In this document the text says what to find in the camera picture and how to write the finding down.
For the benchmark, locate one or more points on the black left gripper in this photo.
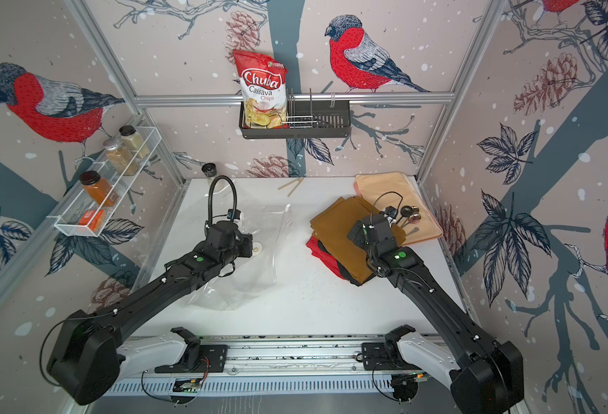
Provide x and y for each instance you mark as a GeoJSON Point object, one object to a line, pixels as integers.
{"type": "Point", "coordinates": [247, 239]}

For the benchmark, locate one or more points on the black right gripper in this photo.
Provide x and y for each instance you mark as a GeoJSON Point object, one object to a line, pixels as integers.
{"type": "Point", "coordinates": [358, 235]}

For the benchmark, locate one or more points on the clear plastic vacuum bag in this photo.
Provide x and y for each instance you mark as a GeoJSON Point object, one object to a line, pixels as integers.
{"type": "Point", "coordinates": [250, 277]}

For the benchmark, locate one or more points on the brown trousers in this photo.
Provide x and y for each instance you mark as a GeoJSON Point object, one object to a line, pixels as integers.
{"type": "Point", "coordinates": [333, 225]}

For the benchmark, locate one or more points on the black trousers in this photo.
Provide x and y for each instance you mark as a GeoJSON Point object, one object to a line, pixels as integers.
{"type": "Point", "coordinates": [365, 275]}

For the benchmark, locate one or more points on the red trousers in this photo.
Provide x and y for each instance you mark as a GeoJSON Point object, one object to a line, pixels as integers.
{"type": "Point", "coordinates": [319, 251]}

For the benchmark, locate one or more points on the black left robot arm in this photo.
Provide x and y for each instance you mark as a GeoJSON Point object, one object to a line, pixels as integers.
{"type": "Point", "coordinates": [85, 361]}

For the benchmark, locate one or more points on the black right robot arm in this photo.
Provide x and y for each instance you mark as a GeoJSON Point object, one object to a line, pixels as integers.
{"type": "Point", "coordinates": [482, 374]}

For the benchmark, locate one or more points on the Chuba cassava chips bag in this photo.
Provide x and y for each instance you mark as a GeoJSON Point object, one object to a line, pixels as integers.
{"type": "Point", "coordinates": [263, 86]}

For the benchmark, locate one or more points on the black spoon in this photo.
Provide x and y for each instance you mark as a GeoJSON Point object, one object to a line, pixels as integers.
{"type": "Point", "coordinates": [405, 212]}

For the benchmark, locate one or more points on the copper spoon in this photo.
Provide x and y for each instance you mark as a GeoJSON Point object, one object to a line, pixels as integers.
{"type": "Point", "coordinates": [413, 219]}

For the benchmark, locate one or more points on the beige folded cloth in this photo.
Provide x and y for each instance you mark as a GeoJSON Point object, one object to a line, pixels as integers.
{"type": "Point", "coordinates": [394, 191]}

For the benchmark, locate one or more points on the black lid seasoning shaker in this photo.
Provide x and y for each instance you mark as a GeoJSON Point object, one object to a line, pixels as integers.
{"type": "Point", "coordinates": [210, 171]}

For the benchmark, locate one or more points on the beige spice jar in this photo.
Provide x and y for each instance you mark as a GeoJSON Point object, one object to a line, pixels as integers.
{"type": "Point", "coordinates": [120, 158]}

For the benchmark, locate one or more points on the pale spice jar black lid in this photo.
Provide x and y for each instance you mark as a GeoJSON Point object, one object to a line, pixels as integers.
{"type": "Point", "coordinates": [134, 141]}

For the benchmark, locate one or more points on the small orange box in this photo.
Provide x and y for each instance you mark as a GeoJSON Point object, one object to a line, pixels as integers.
{"type": "Point", "coordinates": [93, 219]}

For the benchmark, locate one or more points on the orange spice jar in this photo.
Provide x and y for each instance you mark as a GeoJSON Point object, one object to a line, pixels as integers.
{"type": "Point", "coordinates": [98, 189]}

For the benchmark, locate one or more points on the black wire wall basket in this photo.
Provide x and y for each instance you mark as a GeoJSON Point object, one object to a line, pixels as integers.
{"type": "Point", "coordinates": [297, 119]}

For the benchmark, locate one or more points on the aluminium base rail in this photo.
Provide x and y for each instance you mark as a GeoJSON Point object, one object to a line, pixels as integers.
{"type": "Point", "coordinates": [246, 366]}

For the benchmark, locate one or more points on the clear acrylic wall shelf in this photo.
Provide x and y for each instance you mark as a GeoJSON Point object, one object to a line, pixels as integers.
{"type": "Point", "coordinates": [67, 220]}

